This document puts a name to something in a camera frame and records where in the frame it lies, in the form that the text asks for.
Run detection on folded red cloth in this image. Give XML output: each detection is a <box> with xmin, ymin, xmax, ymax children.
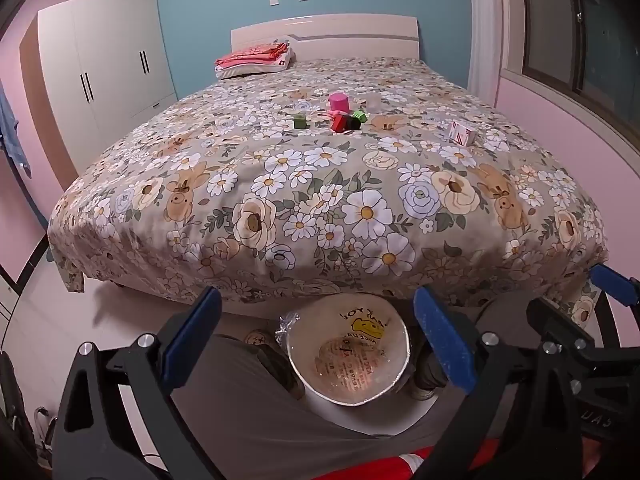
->
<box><xmin>215</xmin><ymin>42</ymin><xmax>291</xmax><ymax>68</ymax></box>

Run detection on dark floor object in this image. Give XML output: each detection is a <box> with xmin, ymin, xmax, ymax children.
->
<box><xmin>0</xmin><ymin>350</ymin><xmax>57</xmax><ymax>466</ymax></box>

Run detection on floral bedspread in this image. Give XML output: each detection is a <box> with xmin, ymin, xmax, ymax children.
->
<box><xmin>47</xmin><ymin>57</ymin><xmax>608</xmax><ymax>328</ymax></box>

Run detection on white window casing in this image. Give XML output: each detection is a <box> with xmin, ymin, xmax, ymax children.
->
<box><xmin>467</xmin><ymin>0</ymin><xmax>526</xmax><ymax>111</ymax></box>

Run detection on white wardrobe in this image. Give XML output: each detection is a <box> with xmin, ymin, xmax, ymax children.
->
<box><xmin>20</xmin><ymin>0</ymin><xmax>178</xmax><ymax>173</ymax></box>

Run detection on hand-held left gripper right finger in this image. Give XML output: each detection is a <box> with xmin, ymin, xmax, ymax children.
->
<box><xmin>413</xmin><ymin>286</ymin><xmax>591</xmax><ymax>480</ymax></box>

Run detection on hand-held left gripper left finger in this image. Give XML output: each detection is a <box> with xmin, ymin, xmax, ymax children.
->
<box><xmin>51</xmin><ymin>286</ymin><xmax>223</xmax><ymax>480</ymax></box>

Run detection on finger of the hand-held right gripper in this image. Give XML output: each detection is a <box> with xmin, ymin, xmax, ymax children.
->
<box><xmin>589</xmin><ymin>262</ymin><xmax>640</xmax><ymax>349</ymax></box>
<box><xmin>526</xmin><ymin>296</ymin><xmax>635</xmax><ymax>370</ymax></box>

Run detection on dark glass window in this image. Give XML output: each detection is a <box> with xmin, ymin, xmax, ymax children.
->
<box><xmin>520</xmin><ymin>0</ymin><xmax>640</xmax><ymax>123</ymax></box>

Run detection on red jacket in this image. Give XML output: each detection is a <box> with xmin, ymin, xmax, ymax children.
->
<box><xmin>320</xmin><ymin>437</ymin><xmax>501</xmax><ymax>480</ymax></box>

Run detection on person's grey pants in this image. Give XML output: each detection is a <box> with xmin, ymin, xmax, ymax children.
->
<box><xmin>167</xmin><ymin>295</ymin><xmax>543</xmax><ymax>480</ymax></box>

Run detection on white red box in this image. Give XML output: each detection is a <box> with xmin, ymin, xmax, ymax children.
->
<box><xmin>448</xmin><ymin>119</ymin><xmax>476</xmax><ymax>147</ymax></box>

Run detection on red black box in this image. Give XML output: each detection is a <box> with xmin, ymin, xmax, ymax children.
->
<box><xmin>330</xmin><ymin>112</ymin><xmax>362</xmax><ymax>135</ymax></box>

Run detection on blue hanging cloth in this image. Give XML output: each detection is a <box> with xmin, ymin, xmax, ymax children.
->
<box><xmin>0</xmin><ymin>80</ymin><xmax>32</xmax><ymax>179</ymax></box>

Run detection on folded red clothes on pillow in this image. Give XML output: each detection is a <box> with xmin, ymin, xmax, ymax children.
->
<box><xmin>216</xmin><ymin>52</ymin><xmax>296</xmax><ymax>80</ymax></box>

